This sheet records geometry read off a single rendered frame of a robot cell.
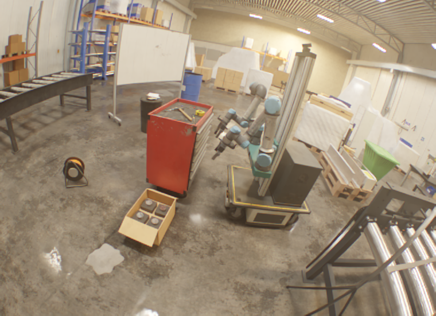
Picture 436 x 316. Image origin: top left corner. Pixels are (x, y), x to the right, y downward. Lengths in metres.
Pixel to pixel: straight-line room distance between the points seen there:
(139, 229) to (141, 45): 3.32
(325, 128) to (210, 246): 3.75
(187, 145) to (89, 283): 1.47
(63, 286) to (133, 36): 3.78
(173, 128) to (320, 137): 3.76
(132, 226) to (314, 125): 4.22
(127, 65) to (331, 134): 4.66
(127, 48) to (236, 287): 3.89
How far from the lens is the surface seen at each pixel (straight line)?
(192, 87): 5.48
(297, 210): 2.08
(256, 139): 2.03
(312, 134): 4.74
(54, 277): 1.86
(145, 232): 1.60
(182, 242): 1.82
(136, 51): 3.93
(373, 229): 1.43
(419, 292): 1.52
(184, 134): 1.63
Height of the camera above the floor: 1.54
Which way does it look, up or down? 29 degrees down
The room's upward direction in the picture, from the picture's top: 14 degrees clockwise
